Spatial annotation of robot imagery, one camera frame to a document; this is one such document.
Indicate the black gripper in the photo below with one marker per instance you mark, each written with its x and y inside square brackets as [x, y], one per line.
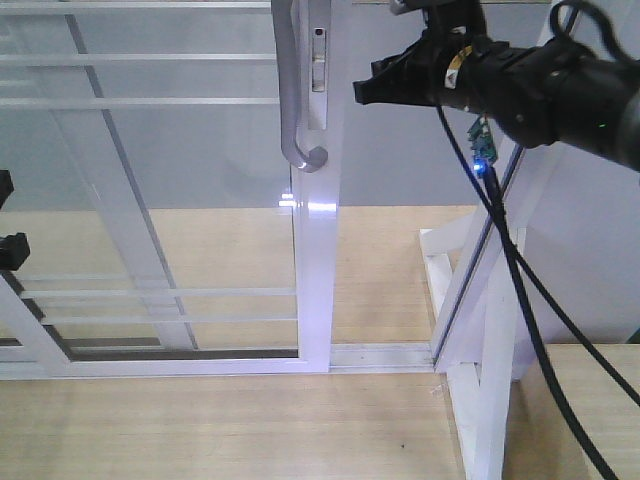
[440, 67]

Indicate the grey door handle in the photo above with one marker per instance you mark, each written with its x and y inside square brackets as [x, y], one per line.
[288, 67]

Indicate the white sliding glass door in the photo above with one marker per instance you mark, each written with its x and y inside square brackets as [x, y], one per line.
[253, 249]

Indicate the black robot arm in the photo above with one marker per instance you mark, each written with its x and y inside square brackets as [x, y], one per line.
[560, 91]

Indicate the grey door lock plate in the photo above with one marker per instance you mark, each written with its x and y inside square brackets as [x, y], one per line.
[319, 21]

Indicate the black left robot part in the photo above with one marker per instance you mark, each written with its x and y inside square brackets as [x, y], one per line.
[15, 248]

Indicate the green circuit board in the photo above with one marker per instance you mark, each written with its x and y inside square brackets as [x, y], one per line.
[483, 147]

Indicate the aluminium floor track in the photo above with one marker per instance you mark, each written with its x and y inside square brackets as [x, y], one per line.
[379, 358]

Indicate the white diagonal support brace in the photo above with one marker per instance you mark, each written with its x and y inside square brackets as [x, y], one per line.
[480, 392]

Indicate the white fixed glass panel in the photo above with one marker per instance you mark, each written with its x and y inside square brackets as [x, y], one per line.
[109, 133]

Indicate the light wooden platform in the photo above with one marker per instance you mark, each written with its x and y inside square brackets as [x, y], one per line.
[333, 426]

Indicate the light wooden box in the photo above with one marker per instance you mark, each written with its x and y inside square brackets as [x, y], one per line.
[539, 445]

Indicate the white door frame post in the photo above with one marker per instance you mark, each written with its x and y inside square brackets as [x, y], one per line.
[460, 256]

